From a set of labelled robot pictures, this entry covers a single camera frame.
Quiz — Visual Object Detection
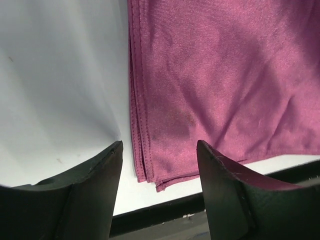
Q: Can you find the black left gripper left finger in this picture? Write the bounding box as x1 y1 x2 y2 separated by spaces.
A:
0 141 123 240

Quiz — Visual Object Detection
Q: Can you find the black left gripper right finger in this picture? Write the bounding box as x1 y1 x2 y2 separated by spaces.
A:
196 140 320 240

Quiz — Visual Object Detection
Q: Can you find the magenta satin napkin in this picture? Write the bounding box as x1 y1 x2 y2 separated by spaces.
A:
127 0 320 192

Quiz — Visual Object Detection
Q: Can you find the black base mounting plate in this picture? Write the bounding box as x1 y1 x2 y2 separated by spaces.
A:
109 159 320 240

